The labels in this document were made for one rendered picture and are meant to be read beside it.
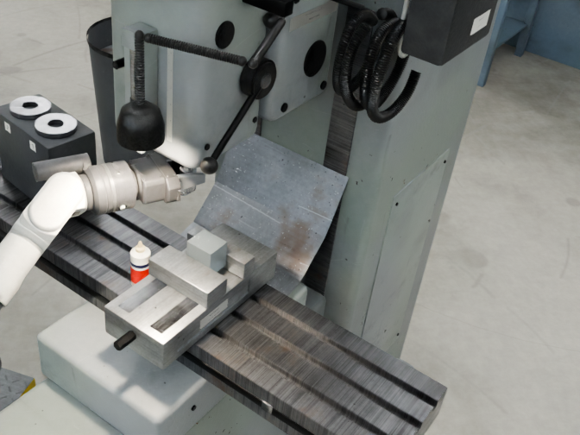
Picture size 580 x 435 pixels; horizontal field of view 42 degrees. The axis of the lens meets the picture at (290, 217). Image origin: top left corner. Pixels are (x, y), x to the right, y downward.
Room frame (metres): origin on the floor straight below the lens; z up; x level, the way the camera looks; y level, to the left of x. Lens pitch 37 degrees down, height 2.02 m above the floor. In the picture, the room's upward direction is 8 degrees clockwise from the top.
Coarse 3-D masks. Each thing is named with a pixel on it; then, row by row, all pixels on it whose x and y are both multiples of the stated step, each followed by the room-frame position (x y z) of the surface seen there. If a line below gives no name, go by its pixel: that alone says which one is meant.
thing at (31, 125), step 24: (0, 120) 1.43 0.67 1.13; (24, 120) 1.41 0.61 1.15; (48, 120) 1.40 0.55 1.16; (72, 120) 1.42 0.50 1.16; (0, 144) 1.44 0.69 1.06; (24, 144) 1.37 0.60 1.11; (48, 144) 1.33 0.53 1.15; (72, 144) 1.36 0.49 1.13; (24, 168) 1.38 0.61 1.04; (24, 192) 1.39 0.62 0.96
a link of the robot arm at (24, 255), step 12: (12, 240) 0.93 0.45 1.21; (24, 240) 0.93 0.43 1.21; (0, 252) 0.91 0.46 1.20; (12, 252) 0.91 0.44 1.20; (24, 252) 0.92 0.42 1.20; (36, 252) 0.93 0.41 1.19; (0, 264) 0.89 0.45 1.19; (12, 264) 0.90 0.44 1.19; (24, 264) 0.91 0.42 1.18; (0, 276) 0.87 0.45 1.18; (12, 276) 0.88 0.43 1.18; (24, 276) 0.91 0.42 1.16; (0, 288) 0.86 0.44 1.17; (12, 288) 0.87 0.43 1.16; (0, 300) 0.85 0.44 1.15
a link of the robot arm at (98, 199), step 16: (48, 160) 1.07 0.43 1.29; (64, 160) 1.07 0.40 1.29; (80, 160) 1.09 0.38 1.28; (48, 176) 1.05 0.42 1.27; (80, 176) 1.06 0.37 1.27; (96, 176) 1.05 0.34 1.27; (96, 192) 1.03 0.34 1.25; (80, 208) 1.01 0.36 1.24; (96, 208) 1.03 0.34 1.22; (112, 208) 1.04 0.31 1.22
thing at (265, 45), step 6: (276, 24) 1.06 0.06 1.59; (282, 24) 1.08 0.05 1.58; (270, 30) 1.04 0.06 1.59; (276, 30) 1.05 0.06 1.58; (270, 36) 1.02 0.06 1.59; (276, 36) 1.04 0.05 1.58; (264, 42) 0.99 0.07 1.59; (270, 42) 1.00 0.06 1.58; (258, 48) 0.97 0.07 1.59; (264, 48) 0.98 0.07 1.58; (258, 54) 0.95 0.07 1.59; (264, 54) 0.97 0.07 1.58; (252, 60) 0.93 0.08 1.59; (258, 60) 0.94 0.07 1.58; (252, 66) 0.93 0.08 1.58
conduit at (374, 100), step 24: (336, 0) 1.29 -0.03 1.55; (360, 24) 1.25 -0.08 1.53; (384, 24) 1.25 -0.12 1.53; (384, 48) 1.20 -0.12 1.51; (336, 72) 1.24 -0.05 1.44; (360, 72) 1.34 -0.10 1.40; (384, 72) 1.18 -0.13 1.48; (360, 96) 1.21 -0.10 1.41; (384, 96) 1.29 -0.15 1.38; (408, 96) 1.30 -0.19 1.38; (384, 120) 1.24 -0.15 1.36
